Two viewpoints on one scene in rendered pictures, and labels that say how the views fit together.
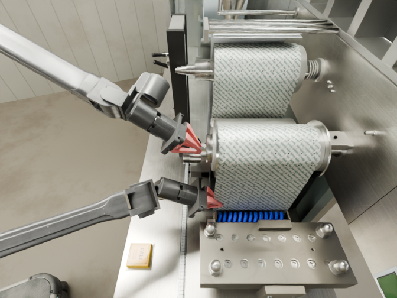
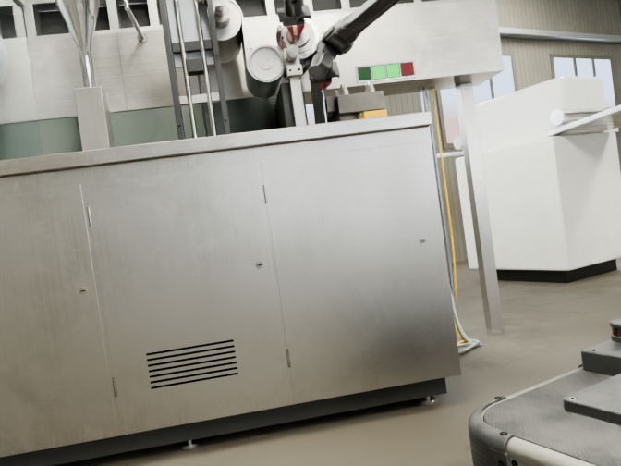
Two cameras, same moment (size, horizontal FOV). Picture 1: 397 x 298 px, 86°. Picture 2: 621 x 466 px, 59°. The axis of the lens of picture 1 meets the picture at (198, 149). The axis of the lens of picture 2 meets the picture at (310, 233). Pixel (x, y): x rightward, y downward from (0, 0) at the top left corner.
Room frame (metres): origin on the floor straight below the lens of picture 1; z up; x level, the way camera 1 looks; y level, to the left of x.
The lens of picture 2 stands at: (0.65, 1.81, 0.63)
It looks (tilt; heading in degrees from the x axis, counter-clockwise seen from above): 1 degrees down; 263
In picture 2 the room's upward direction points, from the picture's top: 8 degrees counter-clockwise
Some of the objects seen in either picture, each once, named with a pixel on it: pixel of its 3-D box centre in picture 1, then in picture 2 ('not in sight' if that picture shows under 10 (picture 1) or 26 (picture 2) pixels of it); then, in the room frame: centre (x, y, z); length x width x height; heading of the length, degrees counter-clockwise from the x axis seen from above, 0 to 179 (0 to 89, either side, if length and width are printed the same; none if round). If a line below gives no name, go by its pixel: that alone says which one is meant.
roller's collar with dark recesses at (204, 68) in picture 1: (204, 70); (220, 15); (0.62, -0.02, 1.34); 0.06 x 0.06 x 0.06; 0
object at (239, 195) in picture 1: (254, 197); (316, 85); (0.31, -0.16, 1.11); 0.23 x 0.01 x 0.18; 90
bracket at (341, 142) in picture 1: (336, 139); not in sight; (0.37, -0.34, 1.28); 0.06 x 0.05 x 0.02; 90
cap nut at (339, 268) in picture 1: (341, 266); not in sight; (0.15, -0.36, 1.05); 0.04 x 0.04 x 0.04
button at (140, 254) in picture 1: (139, 255); (372, 116); (0.21, 0.19, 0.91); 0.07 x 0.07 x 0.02; 0
